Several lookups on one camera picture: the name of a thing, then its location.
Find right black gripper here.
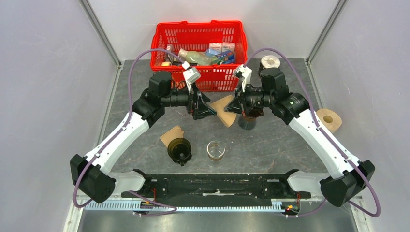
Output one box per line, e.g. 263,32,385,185
224,81,274,116

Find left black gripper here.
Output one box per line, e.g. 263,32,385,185
161,81,217,120

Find brown paper coffee filter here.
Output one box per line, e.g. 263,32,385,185
210,95,236,127

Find brown dripper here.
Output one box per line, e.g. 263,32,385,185
244,108,264,118

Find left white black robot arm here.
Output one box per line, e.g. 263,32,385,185
70,67,216,208

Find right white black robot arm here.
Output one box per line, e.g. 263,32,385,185
224,65,375,207

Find dark dripper on table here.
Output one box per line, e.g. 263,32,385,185
167,138,192,166

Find small clear glass beaker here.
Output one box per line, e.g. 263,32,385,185
206,140,226,161

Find clear plastic bottle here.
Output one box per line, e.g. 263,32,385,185
178,49,212,66

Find blue green box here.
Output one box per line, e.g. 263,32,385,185
205,49,235,65

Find red plastic shopping basket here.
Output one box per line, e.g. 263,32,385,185
150,20,247,91

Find black wrapped paper roll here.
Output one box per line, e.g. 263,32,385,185
258,55,280,76

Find white pink carton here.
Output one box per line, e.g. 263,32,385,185
209,42,222,53
221,42,235,52

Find small grey pouch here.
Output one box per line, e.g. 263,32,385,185
166,44,175,62

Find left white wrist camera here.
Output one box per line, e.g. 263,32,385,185
182,61,201,94

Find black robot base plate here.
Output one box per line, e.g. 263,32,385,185
137,170,311,207

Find slotted white cable duct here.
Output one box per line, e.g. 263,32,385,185
85,199,285,213

